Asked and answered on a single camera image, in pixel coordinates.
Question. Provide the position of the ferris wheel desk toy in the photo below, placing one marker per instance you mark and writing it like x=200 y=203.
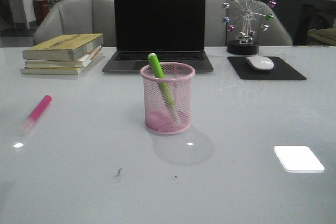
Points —
x=248 y=12

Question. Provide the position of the right grey chair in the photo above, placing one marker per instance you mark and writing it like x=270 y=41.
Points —
x=217 y=35

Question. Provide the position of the green highlighter pen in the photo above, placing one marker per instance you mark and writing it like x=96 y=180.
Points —
x=164 y=87

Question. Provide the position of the white computer mouse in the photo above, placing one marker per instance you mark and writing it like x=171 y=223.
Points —
x=260 y=63

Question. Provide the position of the black mouse pad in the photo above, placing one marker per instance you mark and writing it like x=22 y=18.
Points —
x=281 y=70

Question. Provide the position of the bottom book of stack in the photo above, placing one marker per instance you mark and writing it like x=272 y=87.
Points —
x=58 y=71

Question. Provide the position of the middle book of stack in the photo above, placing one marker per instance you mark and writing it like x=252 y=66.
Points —
x=79 y=63

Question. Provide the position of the grey chair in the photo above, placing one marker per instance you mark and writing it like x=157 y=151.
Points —
x=217 y=35
x=79 y=17

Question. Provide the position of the red bin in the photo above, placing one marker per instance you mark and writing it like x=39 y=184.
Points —
x=41 y=10

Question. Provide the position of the book of stack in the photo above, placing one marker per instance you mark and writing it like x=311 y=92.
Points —
x=79 y=63
x=58 y=71

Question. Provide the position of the left grey chair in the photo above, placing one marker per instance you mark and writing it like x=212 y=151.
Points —
x=79 y=17

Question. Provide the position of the olive cushion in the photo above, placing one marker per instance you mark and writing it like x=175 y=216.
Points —
x=322 y=36

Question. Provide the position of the pink mesh pen holder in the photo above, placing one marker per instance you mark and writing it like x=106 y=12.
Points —
x=157 y=117

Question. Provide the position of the pink highlighter pen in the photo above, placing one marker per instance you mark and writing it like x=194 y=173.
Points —
x=35 y=115

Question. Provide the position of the yellow top book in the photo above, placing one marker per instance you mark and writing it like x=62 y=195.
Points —
x=64 y=47

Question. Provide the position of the grey laptop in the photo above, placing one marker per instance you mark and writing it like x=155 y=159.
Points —
x=172 y=29

